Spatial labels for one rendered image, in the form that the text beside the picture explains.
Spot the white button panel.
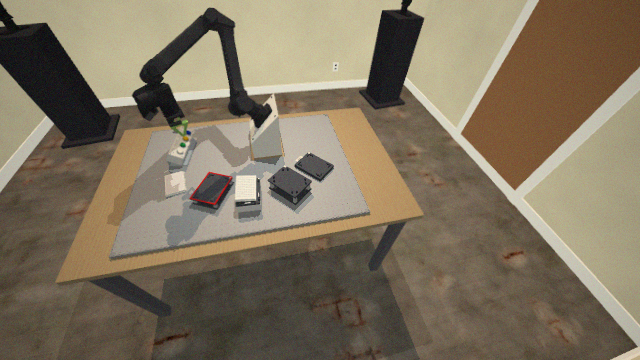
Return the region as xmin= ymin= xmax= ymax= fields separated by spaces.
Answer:
xmin=166 ymin=129 xmax=198 ymax=166

